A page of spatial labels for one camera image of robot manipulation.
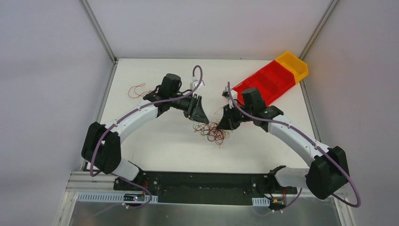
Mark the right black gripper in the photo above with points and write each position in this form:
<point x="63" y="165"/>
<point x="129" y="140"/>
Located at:
<point x="233" y="115"/>

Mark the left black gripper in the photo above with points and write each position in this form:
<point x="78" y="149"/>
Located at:
<point x="193" y="106"/>

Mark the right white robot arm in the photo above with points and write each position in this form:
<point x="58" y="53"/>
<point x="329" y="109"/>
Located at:
<point x="327" y="168"/>

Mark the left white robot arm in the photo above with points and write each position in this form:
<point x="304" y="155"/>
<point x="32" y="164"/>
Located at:
<point x="102" y="144"/>

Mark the front red bin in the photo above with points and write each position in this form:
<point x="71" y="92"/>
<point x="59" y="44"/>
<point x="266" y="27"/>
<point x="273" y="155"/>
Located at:
<point x="241" y="87"/>

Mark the middle red bin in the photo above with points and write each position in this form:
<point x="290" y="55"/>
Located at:
<point x="265" y="90"/>

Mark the red bin near yellow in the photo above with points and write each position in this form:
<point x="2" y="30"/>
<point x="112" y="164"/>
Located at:
<point x="277" y="78"/>

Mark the yellow plastic bin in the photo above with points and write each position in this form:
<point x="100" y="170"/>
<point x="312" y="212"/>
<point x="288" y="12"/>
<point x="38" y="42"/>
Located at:
<point x="296" y="66"/>

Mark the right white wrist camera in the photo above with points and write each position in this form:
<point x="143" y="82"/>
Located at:
<point x="226" y="95"/>

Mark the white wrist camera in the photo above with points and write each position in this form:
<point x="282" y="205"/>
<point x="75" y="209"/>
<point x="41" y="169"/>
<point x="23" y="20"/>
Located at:
<point x="226" y="95"/>
<point x="195" y="85"/>

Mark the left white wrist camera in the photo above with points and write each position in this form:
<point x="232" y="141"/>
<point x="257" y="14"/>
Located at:
<point x="195" y="85"/>

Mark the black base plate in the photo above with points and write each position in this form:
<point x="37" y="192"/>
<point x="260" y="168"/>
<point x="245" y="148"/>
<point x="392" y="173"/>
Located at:
<point x="205" y="188"/>

